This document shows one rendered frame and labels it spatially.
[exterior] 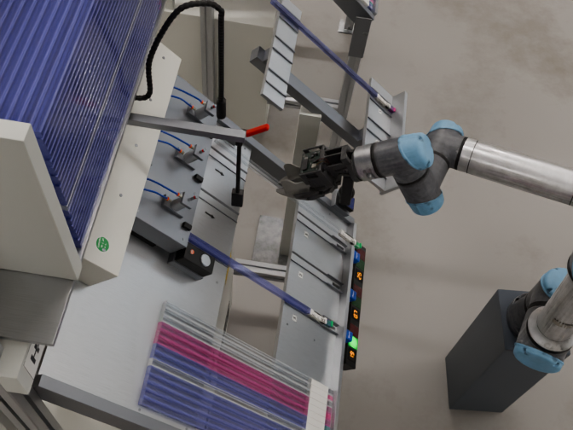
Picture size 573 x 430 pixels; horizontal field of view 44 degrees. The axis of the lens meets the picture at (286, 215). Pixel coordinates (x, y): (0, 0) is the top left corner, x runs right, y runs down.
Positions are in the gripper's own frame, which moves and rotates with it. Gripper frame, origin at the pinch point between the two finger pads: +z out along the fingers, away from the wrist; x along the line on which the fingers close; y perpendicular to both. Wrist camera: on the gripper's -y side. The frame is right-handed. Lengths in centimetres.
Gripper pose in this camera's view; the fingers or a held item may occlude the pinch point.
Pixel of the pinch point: (283, 188)
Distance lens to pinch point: 161.6
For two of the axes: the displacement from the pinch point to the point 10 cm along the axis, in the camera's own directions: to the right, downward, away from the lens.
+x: -1.4, 8.4, -5.2
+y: -5.1, -5.1, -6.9
